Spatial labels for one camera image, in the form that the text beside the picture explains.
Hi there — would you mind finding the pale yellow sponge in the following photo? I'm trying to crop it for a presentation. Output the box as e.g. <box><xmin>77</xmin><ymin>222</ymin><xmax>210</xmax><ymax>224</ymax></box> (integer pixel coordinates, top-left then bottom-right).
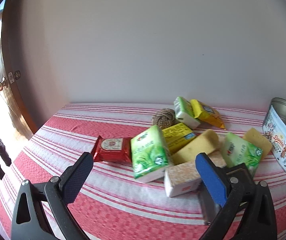
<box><xmin>170</xmin><ymin>129</ymin><xmax>220</xmax><ymax>165</ymax></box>

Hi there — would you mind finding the brown wooden door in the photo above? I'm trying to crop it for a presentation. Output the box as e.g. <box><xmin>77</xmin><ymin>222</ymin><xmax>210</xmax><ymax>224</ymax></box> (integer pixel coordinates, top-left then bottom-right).
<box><xmin>0</xmin><ymin>0</ymin><xmax>38</xmax><ymax>142</ymax></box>

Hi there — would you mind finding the speckled pink beige packet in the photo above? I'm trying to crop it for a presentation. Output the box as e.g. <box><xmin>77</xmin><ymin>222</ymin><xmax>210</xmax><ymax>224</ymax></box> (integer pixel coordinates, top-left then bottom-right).
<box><xmin>164</xmin><ymin>151</ymin><xmax>227</xmax><ymax>197</ymax></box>

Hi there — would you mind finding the large green tissue pack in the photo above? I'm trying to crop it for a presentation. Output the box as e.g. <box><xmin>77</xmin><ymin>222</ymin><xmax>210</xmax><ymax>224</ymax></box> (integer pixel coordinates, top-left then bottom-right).
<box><xmin>130</xmin><ymin>125</ymin><xmax>175</xmax><ymax>183</ymax></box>

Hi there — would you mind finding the brown twine ball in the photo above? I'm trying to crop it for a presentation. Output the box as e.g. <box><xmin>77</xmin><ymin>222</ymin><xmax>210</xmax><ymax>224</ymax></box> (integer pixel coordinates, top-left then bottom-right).
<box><xmin>152</xmin><ymin>108</ymin><xmax>176</xmax><ymax>130</ymax></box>

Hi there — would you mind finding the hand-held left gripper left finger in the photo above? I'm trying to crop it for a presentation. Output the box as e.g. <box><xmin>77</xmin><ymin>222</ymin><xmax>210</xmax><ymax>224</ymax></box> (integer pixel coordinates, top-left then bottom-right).
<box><xmin>11</xmin><ymin>152</ymin><xmax>94</xmax><ymax>240</ymax></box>

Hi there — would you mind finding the yellow snack packet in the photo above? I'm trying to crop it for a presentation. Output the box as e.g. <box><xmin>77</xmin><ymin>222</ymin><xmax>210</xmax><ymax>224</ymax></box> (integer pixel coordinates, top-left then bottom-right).
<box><xmin>162</xmin><ymin>123</ymin><xmax>200</xmax><ymax>154</ymax></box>
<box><xmin>190</xmin><ymin>99</ymin><xmax>226</xmax><ymax>130</ymax></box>

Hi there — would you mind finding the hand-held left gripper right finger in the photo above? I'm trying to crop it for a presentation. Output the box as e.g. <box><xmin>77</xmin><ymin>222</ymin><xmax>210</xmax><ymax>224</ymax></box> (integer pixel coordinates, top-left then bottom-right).
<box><xmin>195</xmin><ymin>152</ymin><xmax>277</xmax><ymax>240</ymax></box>

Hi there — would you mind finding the red snack packet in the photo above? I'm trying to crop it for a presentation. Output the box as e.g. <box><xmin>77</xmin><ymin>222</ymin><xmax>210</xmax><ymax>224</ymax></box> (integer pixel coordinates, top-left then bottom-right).
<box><xmin>91</xmin><ymin>135</ymin><xmax>133</xmax><ymax>163</ymax></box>

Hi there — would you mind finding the round printed metal tin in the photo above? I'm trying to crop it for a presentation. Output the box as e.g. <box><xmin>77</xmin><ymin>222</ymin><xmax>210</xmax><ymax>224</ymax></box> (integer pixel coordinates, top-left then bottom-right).
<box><xmin>262</xmin><ymin>97</ymin><xmax>286</xmax><ymax>188</ymax></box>

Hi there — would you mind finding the door latch plate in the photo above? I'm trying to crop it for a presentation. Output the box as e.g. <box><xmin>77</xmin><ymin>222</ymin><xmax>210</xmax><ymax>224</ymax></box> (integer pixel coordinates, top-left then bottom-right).
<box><xmin>9</xmin><ymin>70</ymin><xmax>21</xmax><ymax>82</ymax></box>

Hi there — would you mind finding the orange yellow sponge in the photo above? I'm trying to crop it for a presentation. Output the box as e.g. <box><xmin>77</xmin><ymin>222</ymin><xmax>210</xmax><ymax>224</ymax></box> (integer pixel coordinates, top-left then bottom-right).
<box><xmin>242</xmin><ymin>127</ymin><xmax>273</xmax><ymax>162</ymax></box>

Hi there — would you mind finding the red white striped cloth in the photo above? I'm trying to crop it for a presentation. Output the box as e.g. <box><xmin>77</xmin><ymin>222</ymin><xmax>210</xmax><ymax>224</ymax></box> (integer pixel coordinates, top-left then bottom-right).
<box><xmin>0</xmin><ymin>102</ymin><xmax>286</xmax><ymax>240</ymax></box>

